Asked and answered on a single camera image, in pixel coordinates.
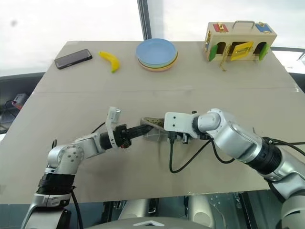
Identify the dark window frame post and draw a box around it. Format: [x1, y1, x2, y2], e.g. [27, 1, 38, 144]
[136, 0, 153, 42]

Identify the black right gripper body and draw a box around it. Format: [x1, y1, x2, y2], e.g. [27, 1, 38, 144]
[166, 130, 193, 145]

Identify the gold chain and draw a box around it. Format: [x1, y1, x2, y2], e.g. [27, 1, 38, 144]
[219, 44, 231, 72]

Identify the wooden lock box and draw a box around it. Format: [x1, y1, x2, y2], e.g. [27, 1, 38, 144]
[203, 20, 278, 63]

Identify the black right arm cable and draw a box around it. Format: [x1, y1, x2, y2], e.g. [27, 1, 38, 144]
[169, 135, 236, 174]

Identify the pink plastic plate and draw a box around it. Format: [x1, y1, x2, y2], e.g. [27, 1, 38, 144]
[138, 59, 178, 73]

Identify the grey robot torso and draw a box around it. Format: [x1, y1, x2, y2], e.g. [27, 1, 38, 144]
[85, 216, 203, 229]

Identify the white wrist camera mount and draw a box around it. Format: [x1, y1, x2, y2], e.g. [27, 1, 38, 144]
[105, 107, 122, 150]
[163, 112, 199, 139]

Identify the yellow plastic plate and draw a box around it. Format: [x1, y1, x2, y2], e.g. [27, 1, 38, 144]
[138, 56, 179, 70]

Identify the green plastic plate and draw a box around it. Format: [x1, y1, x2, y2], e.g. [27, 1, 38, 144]
[137, 52, 179, 67]

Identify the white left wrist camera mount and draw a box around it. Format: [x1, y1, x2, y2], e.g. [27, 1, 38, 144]
[105, 107, 122, 150]

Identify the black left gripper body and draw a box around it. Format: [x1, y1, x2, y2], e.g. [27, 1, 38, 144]
[113, 124, 133, 149]

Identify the black smartphone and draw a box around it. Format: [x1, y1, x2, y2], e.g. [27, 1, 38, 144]
[54, 49, 93, 70]

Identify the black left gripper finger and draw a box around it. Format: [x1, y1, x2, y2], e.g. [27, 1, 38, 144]
[127, 124, 153, 135]
[128, 130, 152, 141]

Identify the grey device box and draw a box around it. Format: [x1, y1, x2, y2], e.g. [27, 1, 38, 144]
[12, 93, 30, 110]

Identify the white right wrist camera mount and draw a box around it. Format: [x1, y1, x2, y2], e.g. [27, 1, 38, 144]
[163, 112, 199, 139]

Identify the grey rounded robot leg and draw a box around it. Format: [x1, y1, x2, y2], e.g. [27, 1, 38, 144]
[187, 195, 216, 228]
[118, 198, 159, 220]

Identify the blue plastic plate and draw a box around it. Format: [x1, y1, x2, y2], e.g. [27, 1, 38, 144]
[135, 38, 177, 63]

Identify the yellow toy banana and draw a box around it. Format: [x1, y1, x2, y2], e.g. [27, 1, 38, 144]
[99, 51, 121, 74]

